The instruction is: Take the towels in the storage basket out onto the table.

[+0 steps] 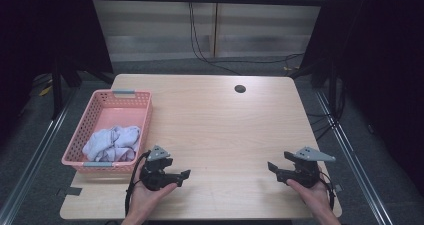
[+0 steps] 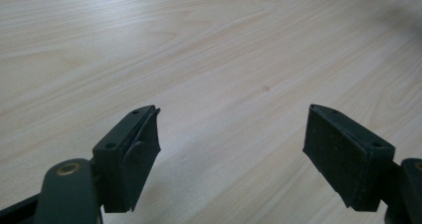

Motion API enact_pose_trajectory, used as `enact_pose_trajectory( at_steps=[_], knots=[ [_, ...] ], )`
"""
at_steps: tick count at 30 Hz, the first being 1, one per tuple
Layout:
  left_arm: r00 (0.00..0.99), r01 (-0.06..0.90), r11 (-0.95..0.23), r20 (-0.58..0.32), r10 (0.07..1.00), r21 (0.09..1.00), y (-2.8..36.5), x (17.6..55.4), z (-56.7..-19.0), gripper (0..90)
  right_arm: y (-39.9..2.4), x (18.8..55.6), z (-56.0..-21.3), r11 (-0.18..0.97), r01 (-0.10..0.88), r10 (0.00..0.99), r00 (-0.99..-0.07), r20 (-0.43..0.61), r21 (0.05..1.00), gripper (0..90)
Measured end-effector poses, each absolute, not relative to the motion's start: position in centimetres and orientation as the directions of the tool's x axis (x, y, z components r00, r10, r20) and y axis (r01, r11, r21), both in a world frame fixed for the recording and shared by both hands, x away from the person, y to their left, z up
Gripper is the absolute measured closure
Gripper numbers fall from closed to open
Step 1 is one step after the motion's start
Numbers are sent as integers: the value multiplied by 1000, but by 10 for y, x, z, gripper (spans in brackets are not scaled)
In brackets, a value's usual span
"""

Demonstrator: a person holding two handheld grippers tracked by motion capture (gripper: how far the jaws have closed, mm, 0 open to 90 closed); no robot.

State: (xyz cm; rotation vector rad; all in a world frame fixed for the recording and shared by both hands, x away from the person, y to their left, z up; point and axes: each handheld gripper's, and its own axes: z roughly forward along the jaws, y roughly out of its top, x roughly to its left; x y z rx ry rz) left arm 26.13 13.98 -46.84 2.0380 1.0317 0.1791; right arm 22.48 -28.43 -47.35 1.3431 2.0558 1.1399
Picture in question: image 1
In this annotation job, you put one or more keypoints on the pale lilac printed cloth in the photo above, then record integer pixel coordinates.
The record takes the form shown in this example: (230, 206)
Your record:
(111, 145)

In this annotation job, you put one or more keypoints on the beige vertical wooden post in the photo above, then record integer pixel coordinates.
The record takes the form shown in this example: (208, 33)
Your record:
(215, 25)

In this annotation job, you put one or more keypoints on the pink perforated plastic basket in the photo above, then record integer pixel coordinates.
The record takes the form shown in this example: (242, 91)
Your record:
(115, 116)

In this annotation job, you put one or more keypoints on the black metal stand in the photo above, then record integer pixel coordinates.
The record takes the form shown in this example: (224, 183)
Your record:
(56, 88)

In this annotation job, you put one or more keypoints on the metal floor rail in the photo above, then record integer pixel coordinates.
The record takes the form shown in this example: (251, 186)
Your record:
(36, 155)
(353, 151)

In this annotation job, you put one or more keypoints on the grey tape strip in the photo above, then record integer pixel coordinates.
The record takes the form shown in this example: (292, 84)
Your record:
(337, 188)

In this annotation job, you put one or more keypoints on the black curtain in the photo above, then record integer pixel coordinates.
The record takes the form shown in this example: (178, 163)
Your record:
(383, 68)
(43, 28)

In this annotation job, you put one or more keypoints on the person's left hand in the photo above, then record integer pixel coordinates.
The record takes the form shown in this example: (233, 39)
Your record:
(145, 200)

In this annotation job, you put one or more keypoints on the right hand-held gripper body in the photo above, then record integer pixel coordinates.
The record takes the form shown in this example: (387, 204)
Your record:
(306, 173)

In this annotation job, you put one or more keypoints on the yellow floor object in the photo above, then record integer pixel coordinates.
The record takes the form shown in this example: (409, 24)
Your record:
(45, 91)

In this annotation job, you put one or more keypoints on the person's right hand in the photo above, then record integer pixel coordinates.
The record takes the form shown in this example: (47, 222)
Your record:
(315, 198)

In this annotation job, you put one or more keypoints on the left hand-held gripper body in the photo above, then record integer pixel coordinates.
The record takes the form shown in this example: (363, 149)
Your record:
(154, 176)

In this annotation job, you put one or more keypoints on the black tape strip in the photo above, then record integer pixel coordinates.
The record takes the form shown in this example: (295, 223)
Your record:
(71, 191)

